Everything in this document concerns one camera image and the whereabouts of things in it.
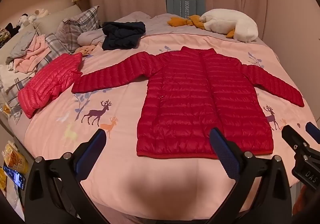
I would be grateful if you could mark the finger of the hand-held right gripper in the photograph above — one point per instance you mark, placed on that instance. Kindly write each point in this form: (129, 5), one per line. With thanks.
(293, 137)
(313, 132)

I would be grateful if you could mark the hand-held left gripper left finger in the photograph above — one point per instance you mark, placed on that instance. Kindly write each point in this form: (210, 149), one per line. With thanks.
(93, 147)

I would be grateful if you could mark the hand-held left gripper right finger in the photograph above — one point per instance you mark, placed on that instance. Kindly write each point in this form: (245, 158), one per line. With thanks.
(223, 154)

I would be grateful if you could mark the red down jacket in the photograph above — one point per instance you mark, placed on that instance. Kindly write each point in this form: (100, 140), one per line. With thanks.
(200, 101)

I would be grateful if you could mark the pink clothes pile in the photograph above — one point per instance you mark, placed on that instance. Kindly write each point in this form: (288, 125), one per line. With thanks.
(32, 51)

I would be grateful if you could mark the pink deer printed duvet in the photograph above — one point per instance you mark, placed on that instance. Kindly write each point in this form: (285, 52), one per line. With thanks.
(120, 104)

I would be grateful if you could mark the yellow snack bag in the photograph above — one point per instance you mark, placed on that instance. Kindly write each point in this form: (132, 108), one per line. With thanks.
(16, 157)

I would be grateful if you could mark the coral folded down jacket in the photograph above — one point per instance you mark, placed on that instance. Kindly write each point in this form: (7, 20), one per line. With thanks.
(47, 84)

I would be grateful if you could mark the smartphone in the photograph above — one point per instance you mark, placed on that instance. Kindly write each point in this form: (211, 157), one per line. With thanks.
(15, 177)

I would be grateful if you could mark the small peach plush toy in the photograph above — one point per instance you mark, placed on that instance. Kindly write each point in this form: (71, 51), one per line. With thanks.
(85, 50)

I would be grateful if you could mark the white printed cloth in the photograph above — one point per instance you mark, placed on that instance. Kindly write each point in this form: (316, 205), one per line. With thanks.
(13, 79)

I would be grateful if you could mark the lilac grey cloth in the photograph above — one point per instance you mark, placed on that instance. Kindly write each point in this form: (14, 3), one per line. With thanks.
(91, 38)

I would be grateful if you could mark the navy blue garment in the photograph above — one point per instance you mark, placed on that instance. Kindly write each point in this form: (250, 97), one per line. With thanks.
(122, 35)

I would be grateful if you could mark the grey garment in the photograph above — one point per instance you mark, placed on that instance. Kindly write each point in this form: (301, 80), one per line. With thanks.
(21, 44)

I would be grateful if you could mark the white goose plush toy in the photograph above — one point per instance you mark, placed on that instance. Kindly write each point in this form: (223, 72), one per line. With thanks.
(230, 21)

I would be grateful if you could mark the grey bed sheet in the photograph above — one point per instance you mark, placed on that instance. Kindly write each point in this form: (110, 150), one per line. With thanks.
(155, 24)

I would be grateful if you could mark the green floral bag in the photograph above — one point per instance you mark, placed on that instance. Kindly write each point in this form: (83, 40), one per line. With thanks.
(3, 36)

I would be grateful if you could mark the black cloth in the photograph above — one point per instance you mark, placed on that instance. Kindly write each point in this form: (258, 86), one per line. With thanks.
(12, 29)

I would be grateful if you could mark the beige plush toy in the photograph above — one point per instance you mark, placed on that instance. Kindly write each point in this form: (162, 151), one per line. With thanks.
(41, 13)

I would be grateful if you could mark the black and white plush toy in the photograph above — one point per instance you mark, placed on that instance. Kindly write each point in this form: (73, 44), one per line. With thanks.
(26, 19)

